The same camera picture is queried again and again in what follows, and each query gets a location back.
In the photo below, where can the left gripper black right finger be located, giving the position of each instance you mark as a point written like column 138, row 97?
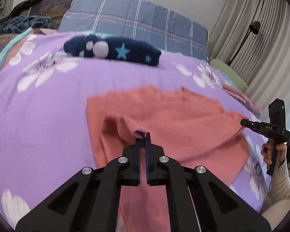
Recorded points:
column 197, row 199

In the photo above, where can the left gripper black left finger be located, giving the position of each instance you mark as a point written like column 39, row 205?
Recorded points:
column 88, row 201

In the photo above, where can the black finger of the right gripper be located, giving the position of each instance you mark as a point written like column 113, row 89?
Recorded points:
column 251, row 125

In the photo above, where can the salmon pink long-sleeve shirt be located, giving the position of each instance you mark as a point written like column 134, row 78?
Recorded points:
column 191, row 128

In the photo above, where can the cream knit sleeve forearm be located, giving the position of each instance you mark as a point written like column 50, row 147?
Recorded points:
column 280, row 197

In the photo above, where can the stack of pink folded clothes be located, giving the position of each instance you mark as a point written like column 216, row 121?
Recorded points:
column 242, row 98

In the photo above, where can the green pillow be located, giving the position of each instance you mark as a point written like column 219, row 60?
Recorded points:
column 235, row 78

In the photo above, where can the purple floral bed sheet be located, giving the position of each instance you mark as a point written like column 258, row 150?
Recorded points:
column 45, row 138

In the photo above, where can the beige pleated curtain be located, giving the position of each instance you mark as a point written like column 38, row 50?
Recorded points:
column 264, row 60

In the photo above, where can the black floor lamp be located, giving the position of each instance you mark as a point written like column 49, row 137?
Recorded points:
column 254, row 28

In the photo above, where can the navy star-pattern folded garment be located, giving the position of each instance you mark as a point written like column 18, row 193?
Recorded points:
column 113, row 48

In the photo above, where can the dark patterned quilt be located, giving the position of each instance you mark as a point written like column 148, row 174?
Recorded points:
column 55, row 9

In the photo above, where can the blue plaid pillow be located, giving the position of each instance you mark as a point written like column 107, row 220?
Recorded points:
column 140, row 20

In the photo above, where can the dark teal fuzzy blanket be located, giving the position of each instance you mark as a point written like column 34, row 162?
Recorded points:
column 20, row 24

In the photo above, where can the black garment on headboard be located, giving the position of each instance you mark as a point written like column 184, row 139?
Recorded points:
column 23, row 6

